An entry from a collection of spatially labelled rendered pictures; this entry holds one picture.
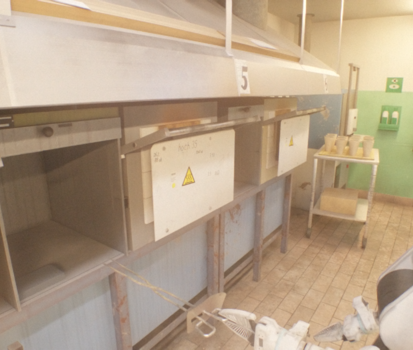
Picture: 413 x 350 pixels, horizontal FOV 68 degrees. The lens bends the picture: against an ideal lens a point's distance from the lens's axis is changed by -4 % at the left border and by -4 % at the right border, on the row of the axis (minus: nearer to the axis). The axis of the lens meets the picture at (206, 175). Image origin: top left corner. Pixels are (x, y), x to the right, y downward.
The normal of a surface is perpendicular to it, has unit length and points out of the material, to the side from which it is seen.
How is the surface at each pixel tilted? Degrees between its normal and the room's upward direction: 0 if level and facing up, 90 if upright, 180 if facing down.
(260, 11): 90
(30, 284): 0
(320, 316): 0
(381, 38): 90
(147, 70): 80
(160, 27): 123
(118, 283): 90
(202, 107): 90
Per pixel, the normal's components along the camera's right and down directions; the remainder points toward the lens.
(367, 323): -0.65, -0.22
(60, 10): 0.68, 0.66
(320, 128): -0.59, 0.22
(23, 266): 0.00, -0.97
